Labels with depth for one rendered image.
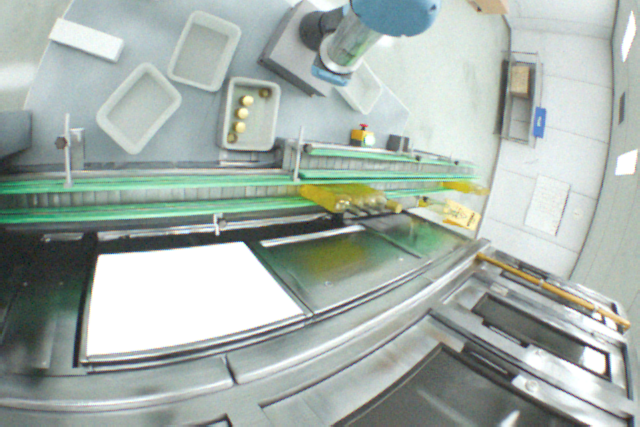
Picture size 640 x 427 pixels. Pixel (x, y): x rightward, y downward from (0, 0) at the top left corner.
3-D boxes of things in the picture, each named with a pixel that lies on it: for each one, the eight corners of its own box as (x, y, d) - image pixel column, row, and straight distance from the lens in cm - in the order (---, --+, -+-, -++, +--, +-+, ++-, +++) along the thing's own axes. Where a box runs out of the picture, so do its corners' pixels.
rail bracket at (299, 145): (280, 175, 85) (300, 185, 74) (286, 123, 83) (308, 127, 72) (287, 175, 86) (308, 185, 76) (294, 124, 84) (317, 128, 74)
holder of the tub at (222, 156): (214, 160, 90) (220, 165, 82) (223, 79, 89) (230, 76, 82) (260, 161, 95) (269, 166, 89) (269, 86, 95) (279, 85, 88)
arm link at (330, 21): (353, 21, 94) (384, 14, 85) (342, 54, 88) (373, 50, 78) (327, 2, 88) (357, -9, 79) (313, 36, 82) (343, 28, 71)
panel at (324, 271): (96, 262, 75) (85, 372, 50) (94, 252, 73) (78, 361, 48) (359, 228, 103) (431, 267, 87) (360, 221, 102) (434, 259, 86)
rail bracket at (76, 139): (77, 170, 87) (54, 193, 67) (77, 112, 86) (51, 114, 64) (91, 170, 86) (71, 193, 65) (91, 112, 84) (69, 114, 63)
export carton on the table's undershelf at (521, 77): (512, 64, 633) (529, 66, 625) (515, 72, 672) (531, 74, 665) (509, 90, 609) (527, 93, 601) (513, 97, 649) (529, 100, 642)
